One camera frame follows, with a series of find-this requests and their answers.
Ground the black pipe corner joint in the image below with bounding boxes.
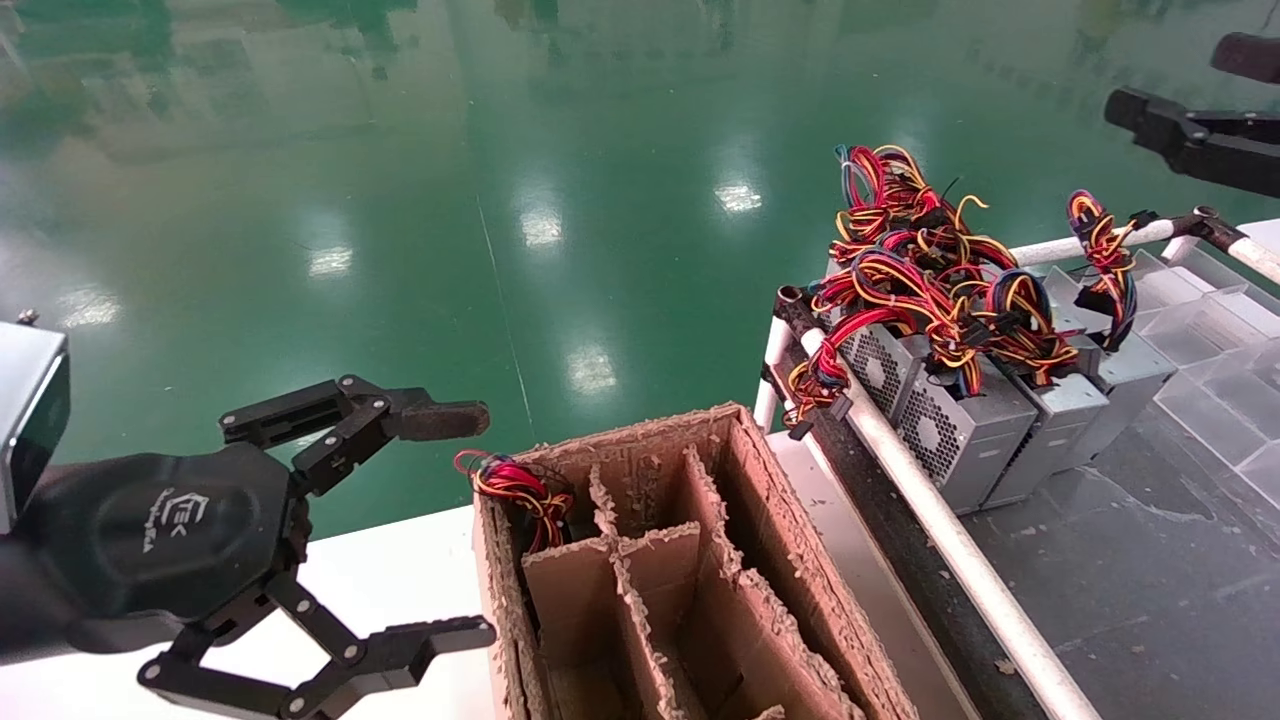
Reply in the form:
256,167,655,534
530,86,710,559
775,285,817,337
1190,205,1246,251

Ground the grey power supply unit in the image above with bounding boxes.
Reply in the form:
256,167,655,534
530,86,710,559
1042,268,1179,471
985,370,1111,511
838,320,1039,516

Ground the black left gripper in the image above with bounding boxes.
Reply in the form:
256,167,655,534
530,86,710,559
28,444,498,720

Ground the worn cardboard box with dividers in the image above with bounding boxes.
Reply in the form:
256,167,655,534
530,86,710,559
472,402,916,720

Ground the clear acrylic divided tray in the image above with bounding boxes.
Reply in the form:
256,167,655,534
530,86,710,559
1135,245,1280,511

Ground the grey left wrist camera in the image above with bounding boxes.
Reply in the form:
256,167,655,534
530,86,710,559
0,320,73,536

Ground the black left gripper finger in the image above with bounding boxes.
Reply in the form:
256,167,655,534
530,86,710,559
218,375,491,498

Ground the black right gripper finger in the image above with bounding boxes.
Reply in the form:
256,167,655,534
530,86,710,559
1210,32,1280,84
1104,87,1280,197

